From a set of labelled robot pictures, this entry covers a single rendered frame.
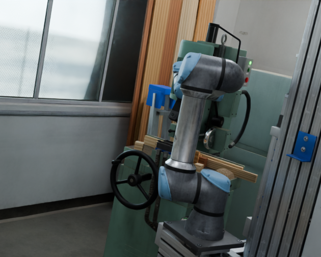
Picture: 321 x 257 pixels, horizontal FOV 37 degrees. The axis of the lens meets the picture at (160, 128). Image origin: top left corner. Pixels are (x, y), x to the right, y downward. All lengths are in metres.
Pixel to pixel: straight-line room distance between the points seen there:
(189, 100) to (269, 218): 0.51
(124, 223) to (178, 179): 0.97
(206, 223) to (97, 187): 2.47
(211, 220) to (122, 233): 0.96
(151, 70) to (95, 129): 0.67
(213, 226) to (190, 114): 0.41
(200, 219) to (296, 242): 0.34
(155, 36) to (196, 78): 2.35
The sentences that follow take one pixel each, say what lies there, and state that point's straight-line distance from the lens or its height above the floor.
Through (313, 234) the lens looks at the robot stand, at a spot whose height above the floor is 0.99.
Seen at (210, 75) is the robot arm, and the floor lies 1.40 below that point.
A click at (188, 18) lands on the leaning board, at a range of 4.34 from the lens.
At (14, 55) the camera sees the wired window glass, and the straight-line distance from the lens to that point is 3.45.
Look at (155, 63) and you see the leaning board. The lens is 4.04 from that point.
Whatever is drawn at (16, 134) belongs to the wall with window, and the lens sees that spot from 3.50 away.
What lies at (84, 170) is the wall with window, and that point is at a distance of 4.01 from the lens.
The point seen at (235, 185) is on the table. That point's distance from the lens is 2.43.
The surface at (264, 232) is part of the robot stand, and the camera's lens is 1.81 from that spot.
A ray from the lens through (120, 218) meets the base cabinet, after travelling 2.65.
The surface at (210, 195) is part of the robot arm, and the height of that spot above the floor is 0.98.
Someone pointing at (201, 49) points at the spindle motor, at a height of 1.47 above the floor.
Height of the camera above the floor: 1.48
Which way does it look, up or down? 10 degrees down
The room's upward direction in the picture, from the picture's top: 11 degrees clockwise
